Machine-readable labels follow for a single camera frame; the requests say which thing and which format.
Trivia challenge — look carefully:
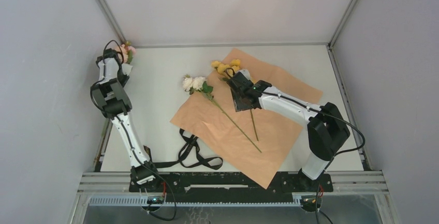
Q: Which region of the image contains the yellow fake flower stem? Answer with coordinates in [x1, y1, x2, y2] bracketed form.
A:
[211, 59, 259, 142]

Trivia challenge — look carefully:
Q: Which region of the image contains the orange wrapping paper sheet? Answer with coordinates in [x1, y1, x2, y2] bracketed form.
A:
[171, 48, 323, 188]

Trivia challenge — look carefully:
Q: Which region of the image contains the white fake flower stem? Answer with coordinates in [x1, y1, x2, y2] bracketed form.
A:
[182, 74, 262, 153]

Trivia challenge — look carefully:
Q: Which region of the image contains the pink fake flower stem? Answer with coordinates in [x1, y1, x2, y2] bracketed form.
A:
[114, 41, 136, 64]

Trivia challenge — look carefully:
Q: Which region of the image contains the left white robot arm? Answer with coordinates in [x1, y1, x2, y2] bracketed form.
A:
[90, 48, 163, 191]

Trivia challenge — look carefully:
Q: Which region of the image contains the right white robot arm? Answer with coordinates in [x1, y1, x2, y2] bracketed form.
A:
[226, 70, 365, 191]

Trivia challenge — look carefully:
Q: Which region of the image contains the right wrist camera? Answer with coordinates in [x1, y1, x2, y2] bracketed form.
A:
[232, 69, 251, 84]

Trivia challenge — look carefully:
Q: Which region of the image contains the black ribbon strap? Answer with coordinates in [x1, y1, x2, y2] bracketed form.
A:
[143, 128, 224, 171]

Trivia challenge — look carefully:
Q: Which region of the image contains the black mounting base plate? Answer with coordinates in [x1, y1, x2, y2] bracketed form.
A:
[161, 172, 334, 192]

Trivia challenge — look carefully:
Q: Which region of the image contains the white cable duct rail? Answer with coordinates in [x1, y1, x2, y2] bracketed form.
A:
[88, 196, 302, 207]

